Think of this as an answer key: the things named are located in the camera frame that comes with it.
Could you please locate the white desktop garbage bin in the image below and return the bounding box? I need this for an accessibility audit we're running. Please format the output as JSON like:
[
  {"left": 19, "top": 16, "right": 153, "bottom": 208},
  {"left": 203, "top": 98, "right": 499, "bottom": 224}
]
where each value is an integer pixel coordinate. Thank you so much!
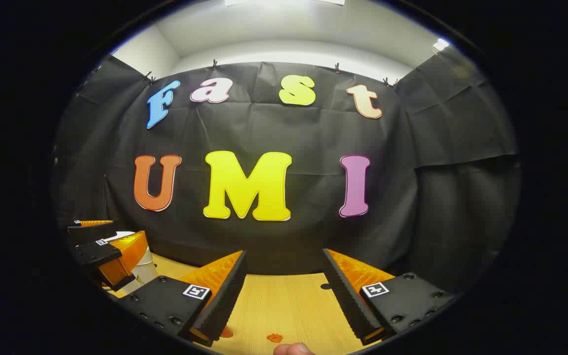
[{"left": 115, "top": 230, "right": 159, "bottom": 285}]

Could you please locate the black backdrop cloth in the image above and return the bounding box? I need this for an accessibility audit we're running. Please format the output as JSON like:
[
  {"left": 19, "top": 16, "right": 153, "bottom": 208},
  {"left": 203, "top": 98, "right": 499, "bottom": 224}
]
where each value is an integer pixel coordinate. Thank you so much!
[{"left": 52, "top": 47, "right": 521, "bottom": 296}]

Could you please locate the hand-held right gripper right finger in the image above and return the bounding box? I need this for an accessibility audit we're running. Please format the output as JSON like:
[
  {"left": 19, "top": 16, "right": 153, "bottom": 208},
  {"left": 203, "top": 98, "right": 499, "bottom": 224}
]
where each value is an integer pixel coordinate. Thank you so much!
[{"left": 322, "top": 248, "right": 455, "bottom": 346}]

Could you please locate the wooden desktop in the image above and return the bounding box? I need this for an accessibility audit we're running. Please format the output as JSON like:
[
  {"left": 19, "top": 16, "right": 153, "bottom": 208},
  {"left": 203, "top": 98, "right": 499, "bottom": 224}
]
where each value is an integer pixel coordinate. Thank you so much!
[{"left": 106, "top": 252, "right": 386, "bottom": 355}]

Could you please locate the ceiling light panel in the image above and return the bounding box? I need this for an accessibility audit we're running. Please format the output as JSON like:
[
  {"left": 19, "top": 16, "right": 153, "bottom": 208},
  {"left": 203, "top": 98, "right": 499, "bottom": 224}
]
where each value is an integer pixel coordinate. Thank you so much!
[{"left": 225, "top": 0, "right": 346, "bottom": 7}]

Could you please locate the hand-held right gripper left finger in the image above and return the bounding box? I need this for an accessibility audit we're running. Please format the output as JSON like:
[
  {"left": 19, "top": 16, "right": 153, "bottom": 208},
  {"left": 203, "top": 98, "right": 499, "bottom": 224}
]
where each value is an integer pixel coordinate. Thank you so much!
[{"left": 116, "top": 250, "right": 249, "bottom": 347}]

